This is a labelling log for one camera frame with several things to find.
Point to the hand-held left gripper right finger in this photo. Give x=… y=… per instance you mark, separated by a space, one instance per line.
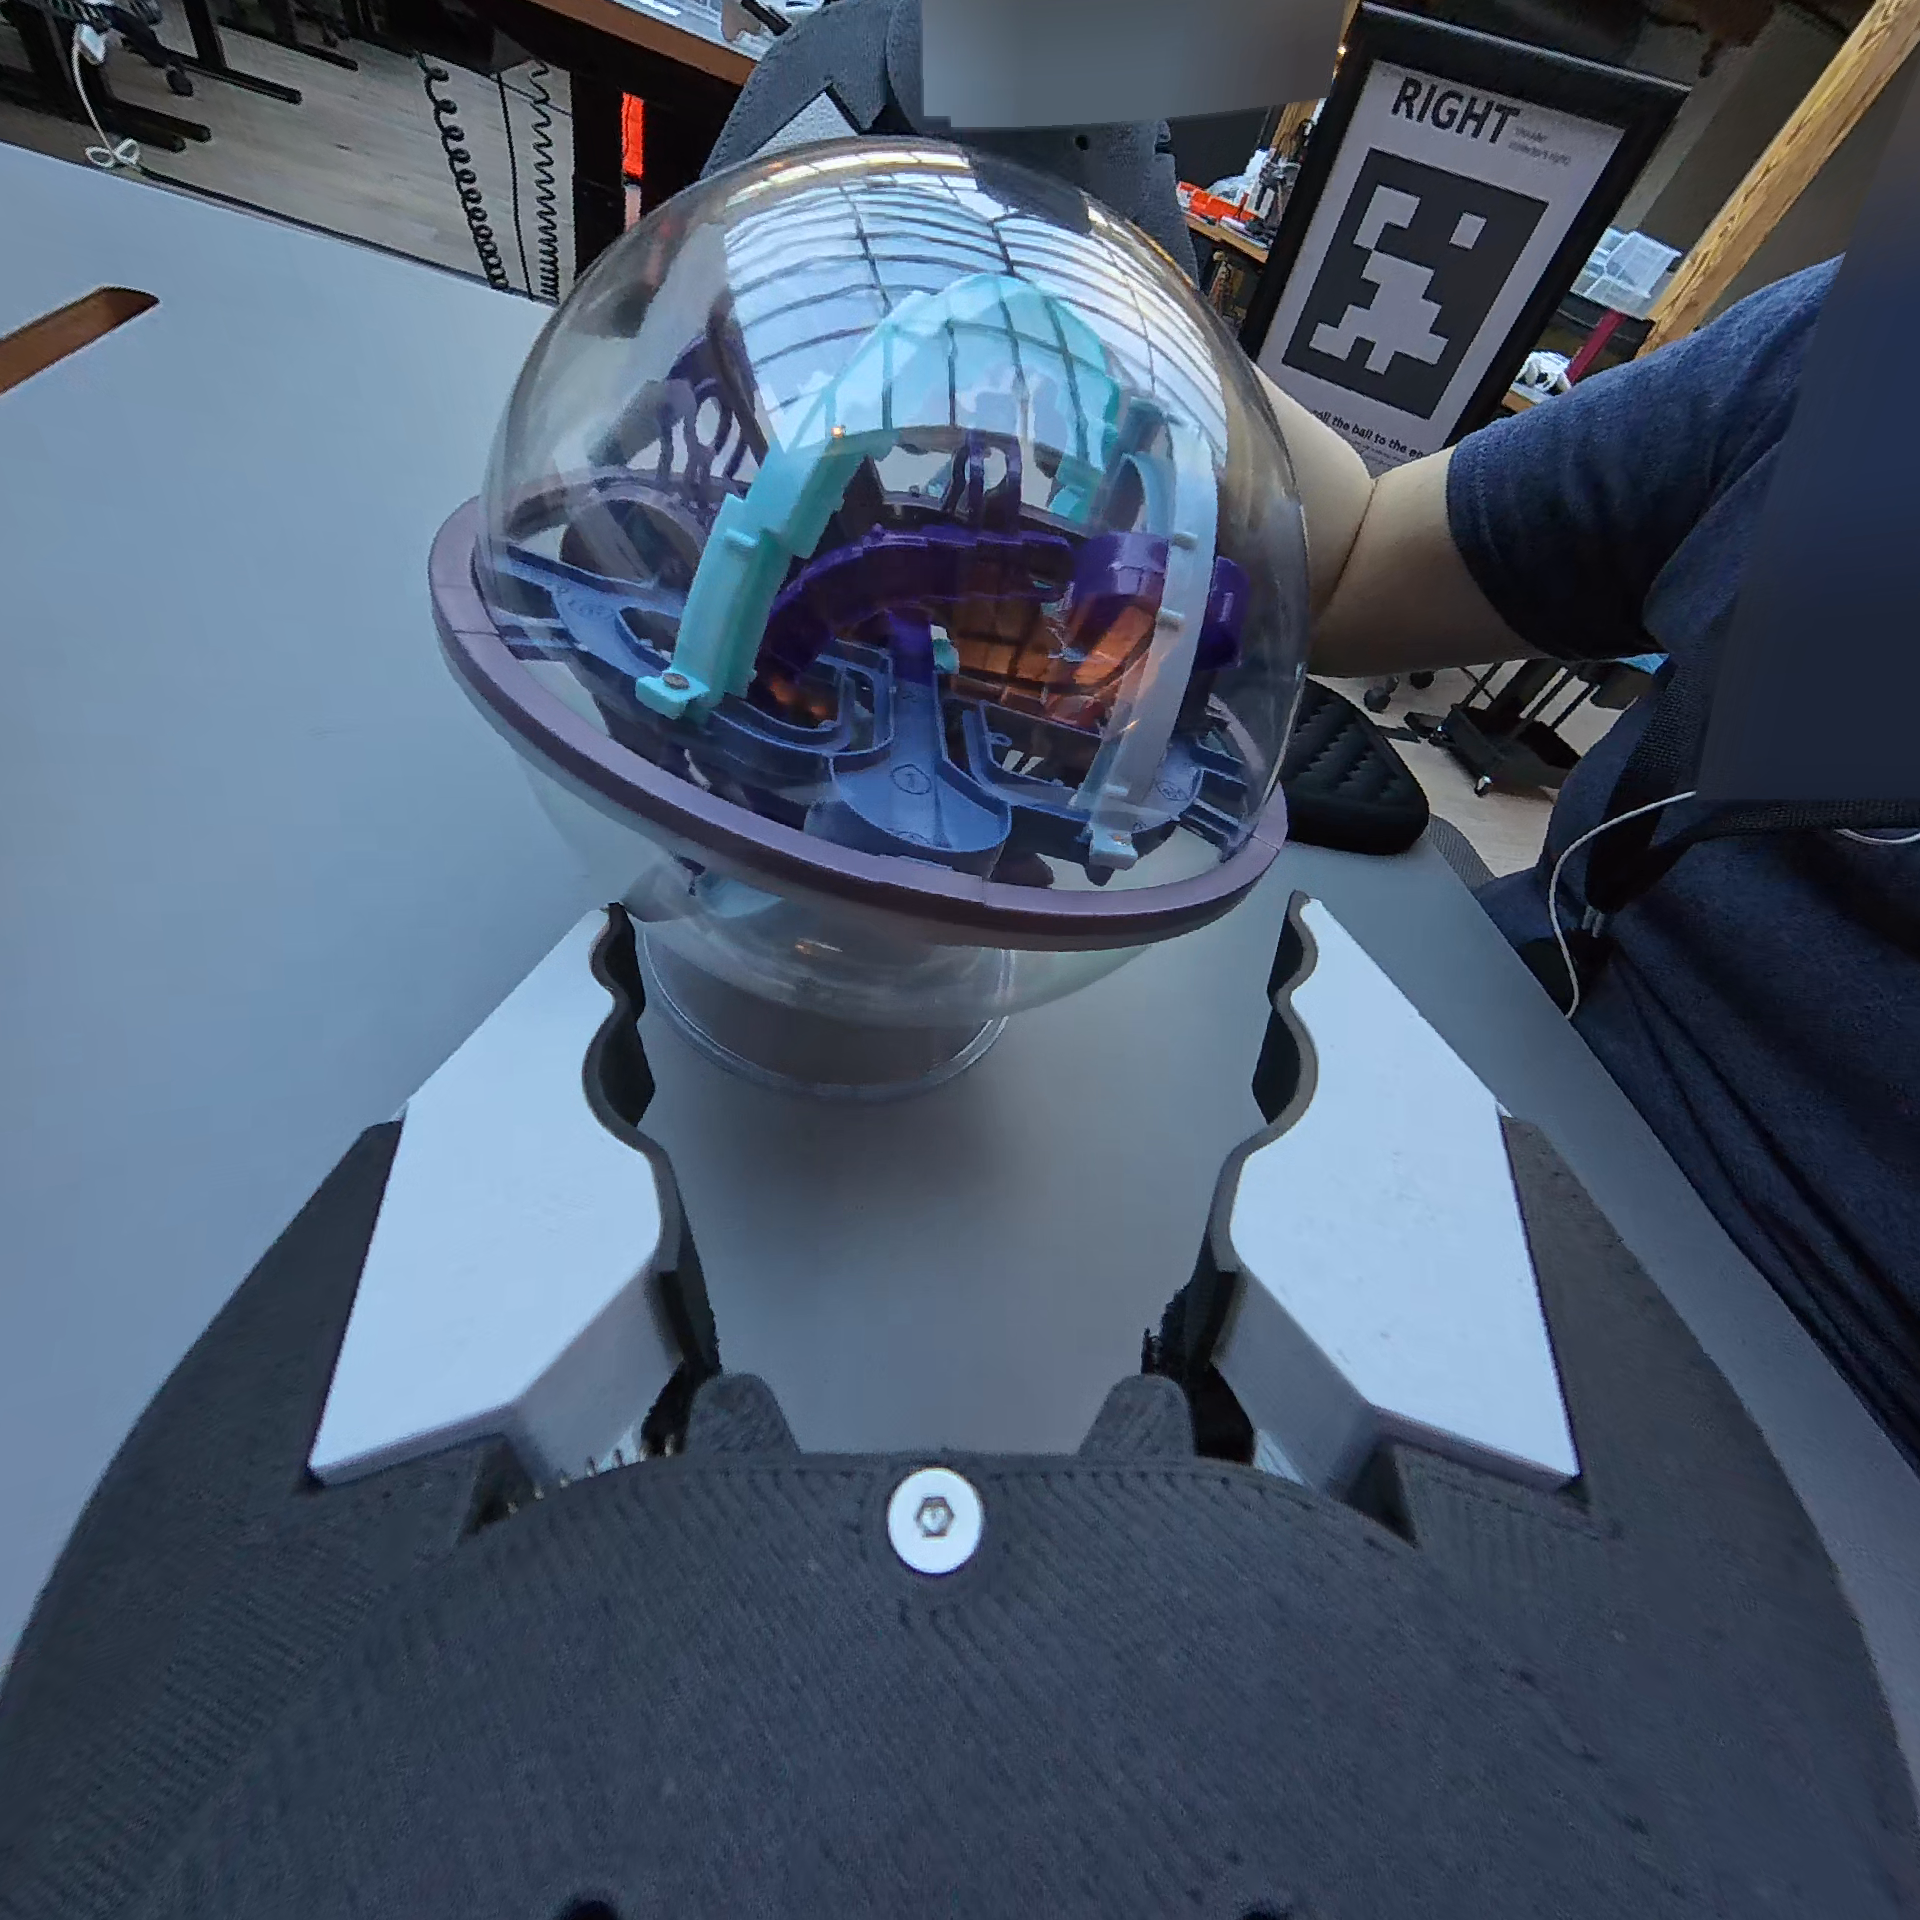
x=1395 y=1275

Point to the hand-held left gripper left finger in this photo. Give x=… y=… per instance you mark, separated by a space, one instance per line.
x=481 y=1275

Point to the clear maze ball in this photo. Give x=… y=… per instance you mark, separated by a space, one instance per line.
x=869 y=524

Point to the person in blue shirt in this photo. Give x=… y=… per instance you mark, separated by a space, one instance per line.
x=1771 y=1126

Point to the black mesh wrist rest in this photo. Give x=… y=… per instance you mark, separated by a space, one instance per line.
x=1349 y=774

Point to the black office chair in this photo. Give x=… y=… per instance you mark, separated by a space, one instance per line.
x=1501 y=735

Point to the black framed marker poster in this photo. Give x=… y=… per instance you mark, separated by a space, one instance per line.
x=1441 y=224

